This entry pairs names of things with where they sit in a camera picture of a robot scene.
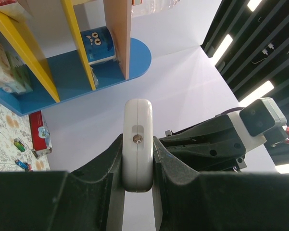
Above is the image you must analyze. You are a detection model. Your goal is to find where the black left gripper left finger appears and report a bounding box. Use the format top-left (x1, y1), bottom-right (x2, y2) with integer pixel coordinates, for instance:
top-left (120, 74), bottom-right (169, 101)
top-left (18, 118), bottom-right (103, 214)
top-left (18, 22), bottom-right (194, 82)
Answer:
top-left (0, 135), bottom-right (125, 231)

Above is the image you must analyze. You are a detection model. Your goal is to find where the green battery pair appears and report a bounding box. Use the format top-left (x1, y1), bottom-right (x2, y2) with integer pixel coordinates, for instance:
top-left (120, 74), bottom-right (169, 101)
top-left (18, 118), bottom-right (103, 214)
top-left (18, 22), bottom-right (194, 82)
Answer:
top-left (13, 138), bottom-right (25, 152)

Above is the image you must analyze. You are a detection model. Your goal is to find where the blue battery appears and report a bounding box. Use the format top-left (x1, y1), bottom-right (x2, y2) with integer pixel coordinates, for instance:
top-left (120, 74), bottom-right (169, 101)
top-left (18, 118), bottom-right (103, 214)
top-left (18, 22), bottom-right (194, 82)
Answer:
top-left (15, 159), bottom-right (27, 170)

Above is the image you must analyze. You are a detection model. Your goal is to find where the blue tissue roll pack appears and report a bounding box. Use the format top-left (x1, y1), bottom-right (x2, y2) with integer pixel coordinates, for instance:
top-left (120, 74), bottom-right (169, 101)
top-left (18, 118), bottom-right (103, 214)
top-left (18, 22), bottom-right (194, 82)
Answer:
top-left (80, 26), bottom-right (116, 65)

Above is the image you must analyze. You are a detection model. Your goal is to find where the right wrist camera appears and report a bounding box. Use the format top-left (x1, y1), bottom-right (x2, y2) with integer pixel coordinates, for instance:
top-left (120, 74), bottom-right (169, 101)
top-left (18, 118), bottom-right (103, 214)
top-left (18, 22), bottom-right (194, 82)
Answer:
top-left (226, 97), bottom-right (289, 152)

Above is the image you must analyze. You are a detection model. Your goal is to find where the tissue pack white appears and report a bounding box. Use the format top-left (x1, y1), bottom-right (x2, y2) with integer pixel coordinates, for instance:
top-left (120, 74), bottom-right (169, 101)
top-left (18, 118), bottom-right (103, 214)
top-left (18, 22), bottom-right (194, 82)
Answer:
top-left (0, 35), bottom-right (15, 89)

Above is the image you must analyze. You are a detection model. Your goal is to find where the clear plastic bottle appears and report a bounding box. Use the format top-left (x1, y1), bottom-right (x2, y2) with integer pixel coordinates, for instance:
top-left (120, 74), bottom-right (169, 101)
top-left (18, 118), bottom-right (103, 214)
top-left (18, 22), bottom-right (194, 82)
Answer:
top-left (131, 0), bottom-right (180, 18)

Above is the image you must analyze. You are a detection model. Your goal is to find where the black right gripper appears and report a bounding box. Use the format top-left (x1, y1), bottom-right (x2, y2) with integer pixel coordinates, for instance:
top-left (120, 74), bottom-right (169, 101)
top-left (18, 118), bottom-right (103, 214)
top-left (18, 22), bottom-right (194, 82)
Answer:
top-left (159, 115), bottom-right (247, 171)

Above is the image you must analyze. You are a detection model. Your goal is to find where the blue shelf unit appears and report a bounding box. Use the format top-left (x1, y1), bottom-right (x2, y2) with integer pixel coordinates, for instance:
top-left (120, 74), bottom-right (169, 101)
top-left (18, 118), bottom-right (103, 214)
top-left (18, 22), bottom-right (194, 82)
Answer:
top-left (0, 0), bottom-right (151, 116)

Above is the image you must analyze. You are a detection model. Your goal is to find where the black battery near box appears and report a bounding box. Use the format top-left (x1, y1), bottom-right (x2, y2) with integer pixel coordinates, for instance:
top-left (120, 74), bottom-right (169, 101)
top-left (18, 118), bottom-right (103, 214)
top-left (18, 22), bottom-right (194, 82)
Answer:
top-left (31, 149), bottom-right (39, 159)

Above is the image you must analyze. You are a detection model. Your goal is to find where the red toothpaste box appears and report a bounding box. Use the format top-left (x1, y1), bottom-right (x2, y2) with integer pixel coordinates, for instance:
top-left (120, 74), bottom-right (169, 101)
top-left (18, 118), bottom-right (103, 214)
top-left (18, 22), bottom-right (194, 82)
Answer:
top-left (29, 111), bottom-right (52, 158)

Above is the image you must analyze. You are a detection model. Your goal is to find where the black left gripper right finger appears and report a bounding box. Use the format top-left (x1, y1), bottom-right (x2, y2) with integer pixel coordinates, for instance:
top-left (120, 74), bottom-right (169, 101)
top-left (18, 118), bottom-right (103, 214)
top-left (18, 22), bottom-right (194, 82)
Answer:
top-left (152, 138), bottom-right (289, 231)

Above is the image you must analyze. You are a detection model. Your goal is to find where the tissue pack green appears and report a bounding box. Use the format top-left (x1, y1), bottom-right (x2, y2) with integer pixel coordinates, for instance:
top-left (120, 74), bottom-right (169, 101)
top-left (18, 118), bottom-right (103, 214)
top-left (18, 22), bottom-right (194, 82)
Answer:
top-left (5, 51), bottom-right (33, 95)

